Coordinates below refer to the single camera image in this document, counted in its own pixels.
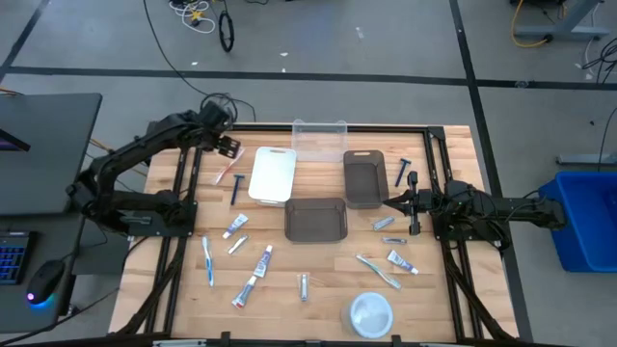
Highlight black cable coil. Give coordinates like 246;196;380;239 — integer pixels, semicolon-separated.
217;10;236;54

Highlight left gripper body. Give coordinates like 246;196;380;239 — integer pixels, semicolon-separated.
216;135;242;159

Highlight monitor on black desk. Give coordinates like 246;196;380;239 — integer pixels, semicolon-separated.
0;127;32;153

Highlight white cable yellow plug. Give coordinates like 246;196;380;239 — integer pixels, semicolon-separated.
168;0;217;36

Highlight red toothbrush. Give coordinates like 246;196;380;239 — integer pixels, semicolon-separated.
213;146;246;187

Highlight black desk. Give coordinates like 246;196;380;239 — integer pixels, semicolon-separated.
0;93;104;334

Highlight backlit black keyboard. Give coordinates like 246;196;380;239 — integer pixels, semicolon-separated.
0;229;40;286

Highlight wood desk grey legs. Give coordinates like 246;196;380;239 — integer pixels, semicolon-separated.
512;0;617;168

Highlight clear plastic bin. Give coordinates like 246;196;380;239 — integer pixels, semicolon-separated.
290;118;349;163

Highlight white plastic bin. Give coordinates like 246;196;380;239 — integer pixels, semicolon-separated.
247;146;298;208

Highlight black lit computer mouse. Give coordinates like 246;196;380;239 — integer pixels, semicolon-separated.
24;258;67;307

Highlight green toothbrush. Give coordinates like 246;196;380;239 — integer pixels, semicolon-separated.
355;254;403;291

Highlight blue toothbrush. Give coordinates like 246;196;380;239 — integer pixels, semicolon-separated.
201;234;216;289

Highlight blue plastic tote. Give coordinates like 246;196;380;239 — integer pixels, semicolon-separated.
538;171;617;274

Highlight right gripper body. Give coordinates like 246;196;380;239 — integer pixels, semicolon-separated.
407;171;436;236

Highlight long black floor cable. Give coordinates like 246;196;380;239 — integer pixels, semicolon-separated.
142;0;257;124

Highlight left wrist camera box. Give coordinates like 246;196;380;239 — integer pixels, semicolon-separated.
200;101;232;132

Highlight smoky grey translucent bin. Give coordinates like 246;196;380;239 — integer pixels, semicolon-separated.
283;196;349;244
342;148;390;210

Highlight yellow floor cable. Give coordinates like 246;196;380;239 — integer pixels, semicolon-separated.
509;0;551;49

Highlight toothpaste tube red cap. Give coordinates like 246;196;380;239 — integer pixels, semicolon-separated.
230;274;258;310

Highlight thin black cable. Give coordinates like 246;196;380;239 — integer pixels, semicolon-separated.
597;105;617;173

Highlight yellow wires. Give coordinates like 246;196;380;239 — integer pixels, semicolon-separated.
88;138;148;178

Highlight black cable bundle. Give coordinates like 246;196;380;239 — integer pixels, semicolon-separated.
580;36;617;86

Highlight dark blue razor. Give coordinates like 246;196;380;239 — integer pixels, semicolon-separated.
393;157;413;189
229;173;247;207

